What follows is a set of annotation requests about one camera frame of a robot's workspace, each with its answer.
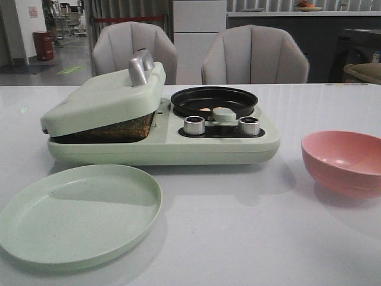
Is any mint green breakfast maker base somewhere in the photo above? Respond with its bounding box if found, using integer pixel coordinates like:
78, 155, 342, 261
48, 98, 280, 166

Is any black round frying pan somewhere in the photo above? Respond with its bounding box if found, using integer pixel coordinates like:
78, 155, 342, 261
170, 86, 258, 119

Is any red trash bin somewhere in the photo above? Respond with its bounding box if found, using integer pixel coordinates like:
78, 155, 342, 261
33, 31, 54, 61

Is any right silver control knob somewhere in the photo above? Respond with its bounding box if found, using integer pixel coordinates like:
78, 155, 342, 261
238, 116, 260, 136

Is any walking person in background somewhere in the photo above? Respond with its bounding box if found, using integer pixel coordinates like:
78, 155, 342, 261
41, 0, 63, 48

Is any dark kitchen counter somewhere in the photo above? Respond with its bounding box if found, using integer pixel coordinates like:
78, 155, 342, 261
227, 11, 380, 83

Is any mint green pan handle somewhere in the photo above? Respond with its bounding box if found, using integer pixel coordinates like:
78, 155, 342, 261
208, 107, 236, 122

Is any white refrigerator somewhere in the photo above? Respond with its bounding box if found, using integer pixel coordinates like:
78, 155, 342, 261
173, 1, 227, 85

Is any grey curtain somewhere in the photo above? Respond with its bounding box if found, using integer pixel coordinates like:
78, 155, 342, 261
84, 0, 173, 44

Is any whole wheat bread slice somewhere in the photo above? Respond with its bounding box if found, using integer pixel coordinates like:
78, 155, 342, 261
52, 113, 154, 144

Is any left silver control knob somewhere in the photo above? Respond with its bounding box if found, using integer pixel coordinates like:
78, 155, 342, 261
183, 116, 205, 135

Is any silver control knob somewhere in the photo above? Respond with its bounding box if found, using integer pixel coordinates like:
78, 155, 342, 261
183, 116, 205, 135
238, 116, 260, 136

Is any right beige armchair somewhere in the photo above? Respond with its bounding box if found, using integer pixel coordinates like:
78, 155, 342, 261
201, 25, 310, 85

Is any left beige armchair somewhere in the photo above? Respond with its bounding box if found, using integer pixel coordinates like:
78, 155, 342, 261
92, 21, 177, 85

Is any pink plastic bowl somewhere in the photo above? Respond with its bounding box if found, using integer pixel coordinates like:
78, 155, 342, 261
301, 130, 380, 199

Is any fruit plate on counter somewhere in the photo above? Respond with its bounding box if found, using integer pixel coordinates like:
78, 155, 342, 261
295, 0, 323, 12

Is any beige armchair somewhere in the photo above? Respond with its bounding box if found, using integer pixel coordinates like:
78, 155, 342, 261
201, 25, 310, 85
92, 21, 177, 85

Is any red barrier belt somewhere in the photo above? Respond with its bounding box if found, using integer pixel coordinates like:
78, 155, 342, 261
93, 14, 166, 23

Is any mint green round plate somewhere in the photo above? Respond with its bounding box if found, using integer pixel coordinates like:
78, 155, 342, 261
1, 164, 162, 271

